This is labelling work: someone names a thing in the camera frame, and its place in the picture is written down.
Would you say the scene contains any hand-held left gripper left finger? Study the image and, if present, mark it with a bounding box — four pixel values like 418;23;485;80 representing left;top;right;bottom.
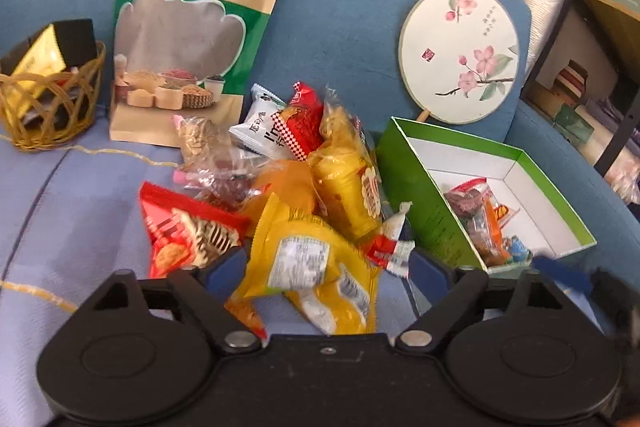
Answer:
92;247;262;354

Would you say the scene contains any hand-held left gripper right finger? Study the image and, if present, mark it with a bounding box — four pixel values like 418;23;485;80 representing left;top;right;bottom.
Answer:
395;251;563;351

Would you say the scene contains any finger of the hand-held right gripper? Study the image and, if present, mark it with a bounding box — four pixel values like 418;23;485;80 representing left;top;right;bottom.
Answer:
531;256;594;297

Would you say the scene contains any red cookie snack packet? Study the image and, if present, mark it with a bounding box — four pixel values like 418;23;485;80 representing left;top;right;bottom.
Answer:
139;181;252;279

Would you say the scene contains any large yellow snack packet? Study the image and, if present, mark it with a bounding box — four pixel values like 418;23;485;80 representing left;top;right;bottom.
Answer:
234;193;384;336

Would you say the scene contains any green cardboard box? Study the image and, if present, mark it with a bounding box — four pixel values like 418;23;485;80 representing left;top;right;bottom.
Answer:
375;117;598;276

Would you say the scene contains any orange snack packet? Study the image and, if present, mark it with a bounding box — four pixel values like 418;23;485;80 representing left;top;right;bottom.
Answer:
239;159;317;219

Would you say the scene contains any yellow snack packet red seal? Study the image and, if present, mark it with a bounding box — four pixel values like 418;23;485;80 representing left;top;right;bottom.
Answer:
306;91;384;244

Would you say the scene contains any red checkered snack packet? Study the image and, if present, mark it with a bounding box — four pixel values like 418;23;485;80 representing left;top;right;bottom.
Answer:
286;81;327;162

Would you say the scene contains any small red white packet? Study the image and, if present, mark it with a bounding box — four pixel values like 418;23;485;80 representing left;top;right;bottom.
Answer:
361;201;417;276

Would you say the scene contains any small blue candy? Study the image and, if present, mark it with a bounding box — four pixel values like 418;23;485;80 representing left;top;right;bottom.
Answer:
504;236;532;264

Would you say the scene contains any small orange clear packet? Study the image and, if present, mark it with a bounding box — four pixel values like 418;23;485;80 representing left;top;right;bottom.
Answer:
472;199;522;267

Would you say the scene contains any brown red snack packet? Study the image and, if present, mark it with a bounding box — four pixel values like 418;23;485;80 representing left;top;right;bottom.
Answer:
444;178;497;230

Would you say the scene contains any clear packet of nuts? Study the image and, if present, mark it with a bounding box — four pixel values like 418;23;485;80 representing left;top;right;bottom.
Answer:
171;113;273;208

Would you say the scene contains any clear plastic bag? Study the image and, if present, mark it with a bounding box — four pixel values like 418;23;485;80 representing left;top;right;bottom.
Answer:
604;146;640;205

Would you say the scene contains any black metal shelf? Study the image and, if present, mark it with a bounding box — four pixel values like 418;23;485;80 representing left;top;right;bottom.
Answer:
520;0;640;180

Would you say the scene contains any white snack packet black print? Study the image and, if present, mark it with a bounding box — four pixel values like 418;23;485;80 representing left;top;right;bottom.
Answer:
229;84;287;158

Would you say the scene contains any small dark green box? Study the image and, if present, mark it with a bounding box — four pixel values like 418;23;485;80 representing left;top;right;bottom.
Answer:
554;103;597;144

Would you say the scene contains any striped brown box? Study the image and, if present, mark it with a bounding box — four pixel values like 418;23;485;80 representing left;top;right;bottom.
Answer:
554;61;592;104

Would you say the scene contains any round floral hand fan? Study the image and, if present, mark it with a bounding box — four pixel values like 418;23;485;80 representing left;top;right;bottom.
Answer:
398;0;521;126

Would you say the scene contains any wicker basket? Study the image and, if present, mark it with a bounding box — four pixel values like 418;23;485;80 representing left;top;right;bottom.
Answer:
0;39;108;152

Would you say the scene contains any wooden tray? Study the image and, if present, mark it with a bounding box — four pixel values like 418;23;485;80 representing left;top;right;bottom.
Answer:
579;0;640;78

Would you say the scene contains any blue sofa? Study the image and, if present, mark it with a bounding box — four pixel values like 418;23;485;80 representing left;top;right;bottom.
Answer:
0;0;640;308

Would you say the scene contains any black and gold box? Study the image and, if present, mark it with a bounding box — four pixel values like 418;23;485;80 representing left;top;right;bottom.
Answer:
0;19;99;128

